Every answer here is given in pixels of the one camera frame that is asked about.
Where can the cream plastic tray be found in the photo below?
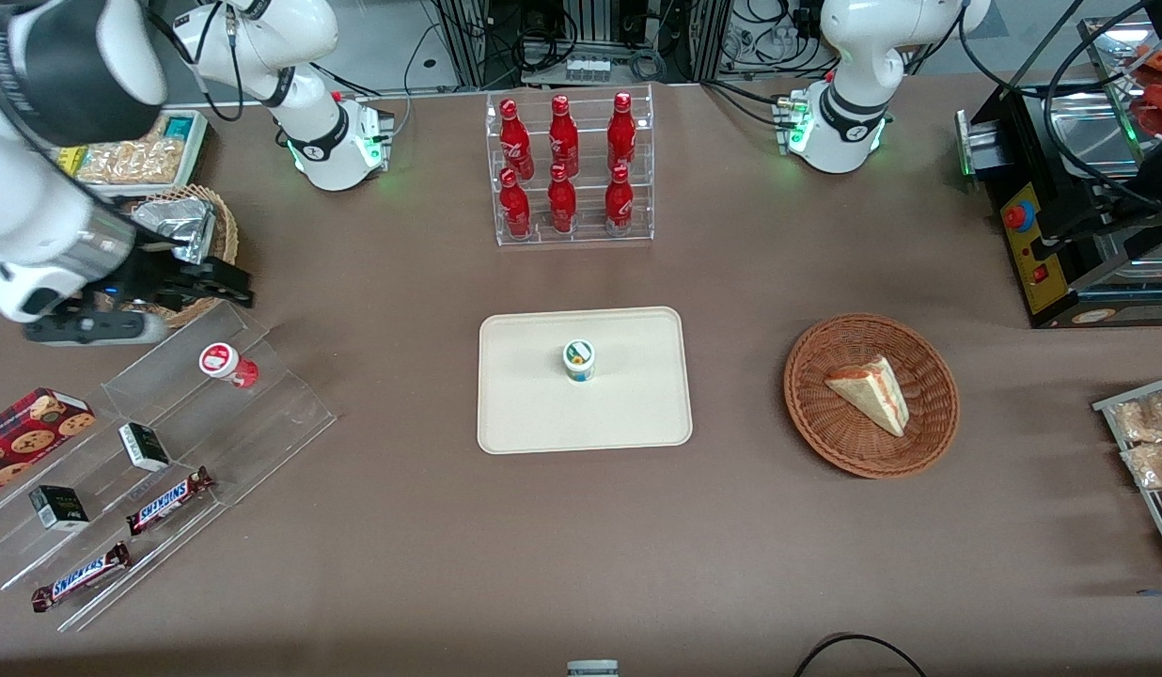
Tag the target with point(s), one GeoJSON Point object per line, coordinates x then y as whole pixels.
{"type": "Point", "coordinates": [525, 404]}

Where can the bag of beige noodle snacks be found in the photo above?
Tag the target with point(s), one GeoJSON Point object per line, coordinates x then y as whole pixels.
{"type": "Point", "coordinates": [130, 162]}

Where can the small grey object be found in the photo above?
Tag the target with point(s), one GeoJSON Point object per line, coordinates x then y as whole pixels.
{"type": "Point", "coordinates": [592, 669]}

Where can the silver foil bag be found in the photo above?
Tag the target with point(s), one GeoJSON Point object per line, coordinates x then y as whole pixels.
{"type": "Point", "coordinates": [181, 226]}

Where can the triangular sandwich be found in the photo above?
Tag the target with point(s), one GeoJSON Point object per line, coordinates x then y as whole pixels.
{"type": "Point", "coordinates": [872, 390]}

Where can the yellow packet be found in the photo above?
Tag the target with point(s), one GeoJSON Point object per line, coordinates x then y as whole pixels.
{"type": "Point", "coordinates": [70, 160]}

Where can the red gum bottle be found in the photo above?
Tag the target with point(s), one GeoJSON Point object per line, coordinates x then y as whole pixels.
{"type": "Point", "coordinates": [226, 364]}

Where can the clear acrylic bottle rack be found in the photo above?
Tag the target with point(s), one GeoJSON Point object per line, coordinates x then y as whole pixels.
{"type": "Point", "coordinates": [581, 237]}

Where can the clear bag of beige snacks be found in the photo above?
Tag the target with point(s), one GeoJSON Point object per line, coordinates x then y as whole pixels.
{"type": "Point", "coordinates": [1145, 418]}
{"type": "Point", "coordinates": [1154, 464]}

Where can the red food item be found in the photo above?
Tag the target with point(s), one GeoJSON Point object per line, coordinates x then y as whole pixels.
{"type": "Point", "coordinates": [1159, 108]}

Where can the teal packet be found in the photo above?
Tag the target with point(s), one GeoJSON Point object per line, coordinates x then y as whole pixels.
{"type": "Point", "coordinates": [179, 127]}

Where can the clear acrylic stepped display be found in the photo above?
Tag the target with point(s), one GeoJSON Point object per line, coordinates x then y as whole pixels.
{"type": "Point", "coordinates": [261, 423]}

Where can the Snickers bar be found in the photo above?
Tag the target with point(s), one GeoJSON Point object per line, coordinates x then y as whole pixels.
{"type": "Point", "coordinates": [81, 576]}
{"type": "Point", "coordinates": [170, 500]}

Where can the tray of packaged snacks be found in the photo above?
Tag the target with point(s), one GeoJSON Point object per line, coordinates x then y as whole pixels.
{"type": "Point", "coordinates": [1107, 406]}

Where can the small black box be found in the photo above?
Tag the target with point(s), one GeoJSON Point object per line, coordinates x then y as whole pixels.
{"type": "Point", "coordinates": [59, 509]}
{"type": "Point", "coordinates": [145, 448]}

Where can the round brown wicker basket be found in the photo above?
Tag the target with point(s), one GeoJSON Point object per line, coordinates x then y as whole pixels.
{"type": "Point", "coordinates": [825, 442]}

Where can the small brown wicker basket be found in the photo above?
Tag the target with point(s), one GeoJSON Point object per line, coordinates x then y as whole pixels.
{"type": "Point", "coordinates": [226, 230]}

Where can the white rectangular container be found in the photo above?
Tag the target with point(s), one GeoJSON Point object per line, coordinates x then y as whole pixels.
{"type": "Point", "coordinates": [197, 155]}

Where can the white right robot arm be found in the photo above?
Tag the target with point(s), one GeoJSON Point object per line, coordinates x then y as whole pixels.
{"type": "Point", "coordinates": [36, 207]}

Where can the black food warmer yellow panel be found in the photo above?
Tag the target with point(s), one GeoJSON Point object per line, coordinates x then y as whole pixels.
{"type": "Point", "coordinates": [1042, 244]}

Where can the green-lidded yogurt cup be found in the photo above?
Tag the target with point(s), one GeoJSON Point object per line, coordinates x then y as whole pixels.
{"type": "Point", "coordinates": [579, 362]}

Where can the white power strip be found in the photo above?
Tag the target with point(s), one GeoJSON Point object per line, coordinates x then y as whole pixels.
{"type": "Point", "coordinates": [588, 69]}

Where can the red cola bottle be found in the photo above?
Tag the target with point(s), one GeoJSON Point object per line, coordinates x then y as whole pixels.
{"type": "Point", "coordinates": [621, 127]}
{"type": "Point", "coordinates": [562, 202]}
{"type": "Point", "coordinates": [515, 207]}
{"type": "Point", "coordinates": [563, 132]}
{"type": "Point", "coordinates": [514, 136]}
{"type": "Point", "coordinates": [619, 202]}

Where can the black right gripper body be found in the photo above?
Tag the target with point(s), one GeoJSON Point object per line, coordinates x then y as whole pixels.
{"type": "Point", "coordinates": [161, 270]}

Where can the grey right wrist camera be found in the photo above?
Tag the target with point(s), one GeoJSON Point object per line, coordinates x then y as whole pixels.
{"type": "Point", "coordinates": [97, 328]}

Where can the red cookie box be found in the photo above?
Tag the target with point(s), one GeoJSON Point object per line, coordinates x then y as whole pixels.
{"type": "Point", "coordinates": [26, 432]}

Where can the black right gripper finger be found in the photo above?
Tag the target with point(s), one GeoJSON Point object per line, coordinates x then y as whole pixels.
{"type": "Point", "coordinates": [222, 272]}
{"type": "Point", "coordinates": [219, 295]}

